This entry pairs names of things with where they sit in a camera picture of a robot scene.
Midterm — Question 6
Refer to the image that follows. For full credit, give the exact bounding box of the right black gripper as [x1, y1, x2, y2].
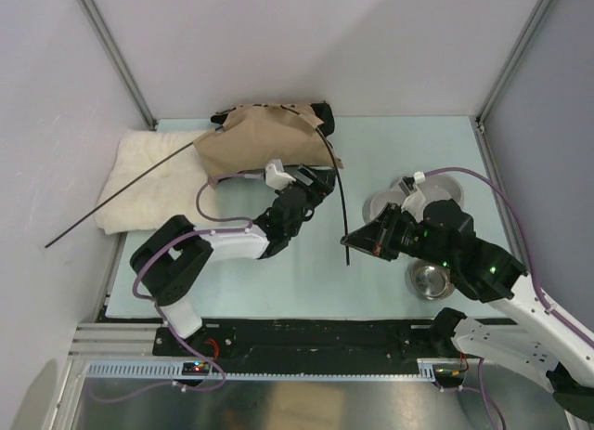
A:
[342, 202, 454, 267]

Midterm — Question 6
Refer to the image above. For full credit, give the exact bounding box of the beige pet tent fabric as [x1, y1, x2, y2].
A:
[194, 101, 343, 184]

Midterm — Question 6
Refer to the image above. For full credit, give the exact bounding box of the black tent pole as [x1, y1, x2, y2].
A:
[279, 104, 351, 267]
[45, 127, 224, 250]

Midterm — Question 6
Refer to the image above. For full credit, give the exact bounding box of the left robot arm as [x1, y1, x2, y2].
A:
[130, 161, 339, 355]

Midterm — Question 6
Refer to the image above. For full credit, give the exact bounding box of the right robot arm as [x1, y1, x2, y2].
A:
[341, 200, 593, 422]

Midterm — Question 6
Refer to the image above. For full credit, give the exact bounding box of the stainless steel pet bowl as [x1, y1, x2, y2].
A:
[407, 260, 455, 301]

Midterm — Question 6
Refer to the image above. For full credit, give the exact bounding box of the grey double pet feeder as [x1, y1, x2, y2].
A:
[362, 175, 464, 224]

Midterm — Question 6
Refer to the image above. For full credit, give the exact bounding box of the white fluffy cushion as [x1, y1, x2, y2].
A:
[95, 128, 224, 236]

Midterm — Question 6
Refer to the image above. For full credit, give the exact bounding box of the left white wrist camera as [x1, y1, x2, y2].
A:
[265, 159, 296, 190]

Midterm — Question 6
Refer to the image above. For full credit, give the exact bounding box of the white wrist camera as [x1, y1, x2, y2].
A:
[265, 159, 296, 190]
[397, 171, 426, 214]

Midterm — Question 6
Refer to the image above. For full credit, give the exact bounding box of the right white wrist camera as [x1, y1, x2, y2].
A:
[397, 171, 426, 214]

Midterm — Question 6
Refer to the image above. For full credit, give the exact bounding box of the white slotted cable duct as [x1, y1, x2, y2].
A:
[86, 359, 451, 382]

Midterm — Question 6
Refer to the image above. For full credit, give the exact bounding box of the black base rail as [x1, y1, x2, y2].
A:
[95, 316, 502, 375]

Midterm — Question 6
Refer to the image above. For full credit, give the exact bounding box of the left aluminium frame post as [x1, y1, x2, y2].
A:
[77, 0, 158, 131]

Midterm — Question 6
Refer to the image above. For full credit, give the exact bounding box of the aluminium frame post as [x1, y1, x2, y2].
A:
[474, 0, 557, 133]
[77, 0, 158, 131]

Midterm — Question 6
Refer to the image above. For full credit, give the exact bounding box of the right aluminium frame post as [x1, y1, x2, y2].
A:
[474, 0, 557, 133]

